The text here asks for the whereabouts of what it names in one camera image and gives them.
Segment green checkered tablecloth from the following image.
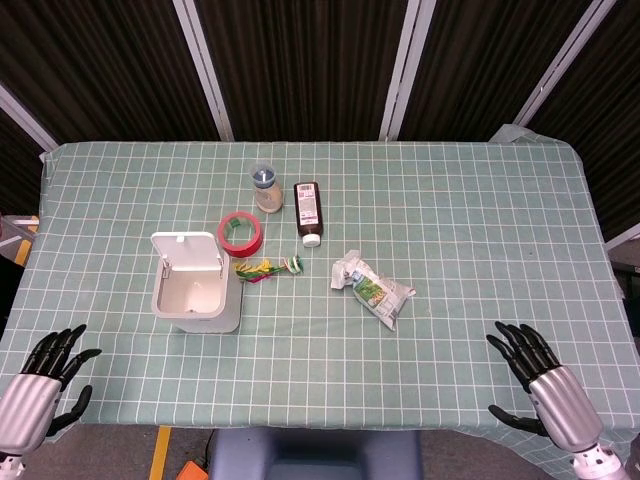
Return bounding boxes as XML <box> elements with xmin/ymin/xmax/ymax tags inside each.
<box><xmin>0</xmin><ymin>124</ymin><xmax>640</xmax><ymax>476</ymax></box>

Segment brown medicine bottle white cap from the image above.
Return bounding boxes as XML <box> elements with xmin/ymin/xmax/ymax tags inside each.
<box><xmin>292</xmin><ymin>181</ymin><xmax>325</xmax><ymax>248</ymax></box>

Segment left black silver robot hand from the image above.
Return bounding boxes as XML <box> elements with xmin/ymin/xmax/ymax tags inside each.
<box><xmin>0</xmin><ymin>323</ymin><xmax>103</xmax><ymax>454</ymax></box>

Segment red tape roll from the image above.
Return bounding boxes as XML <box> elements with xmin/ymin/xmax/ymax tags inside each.
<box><xmin>216</xmin><ymin>211</ymin><xmax>264</xmax><ymax>259</ymax></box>

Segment orange box on floor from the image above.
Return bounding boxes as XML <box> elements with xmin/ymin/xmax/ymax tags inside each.
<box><xmin>175</xmin><ymin>460</ymin><xmax>210</xmax><ymax>480</ymax></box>

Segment yellow green red twist ties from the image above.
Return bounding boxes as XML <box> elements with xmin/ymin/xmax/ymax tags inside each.
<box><xmin>231</xmin><ymin>254</ymin><xmax>305</xmax><ymax>285</ymax></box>

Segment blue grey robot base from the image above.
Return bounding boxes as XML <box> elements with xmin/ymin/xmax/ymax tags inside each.
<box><xmin>207</xmin><ymin>428</ymin><xmax>424</xmax><ymax>480</ymax></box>

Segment crumpled white green wrapper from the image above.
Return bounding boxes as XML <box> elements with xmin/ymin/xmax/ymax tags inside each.
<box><xmin>329</xmin><ymin>249</ymin><xmax>418</xmax><ymax>332</ymax></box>

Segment clear jar with blue cap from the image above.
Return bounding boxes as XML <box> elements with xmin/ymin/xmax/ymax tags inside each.
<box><xmin>249</xmin><ymin>162</ymin><xmax>285</xmax><ymax>215</ymax></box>

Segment white open-lid box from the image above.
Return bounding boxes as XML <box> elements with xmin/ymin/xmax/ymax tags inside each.
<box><xmin>150</xmin><ymin>231</ymin><xmax>245</xmax><ymax>336</ymax></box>

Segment clear plastic storage box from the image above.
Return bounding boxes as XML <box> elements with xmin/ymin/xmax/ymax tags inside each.
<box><xmin>0</xmin><ymin>213</ymin><xmax>40</xmax><ymax>265</ymax></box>

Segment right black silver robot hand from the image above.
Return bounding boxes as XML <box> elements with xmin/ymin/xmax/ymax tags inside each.
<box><xmin>485</xmin><ymin>320</ymin><xmax>605</xmax><ymax>451</ymax></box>

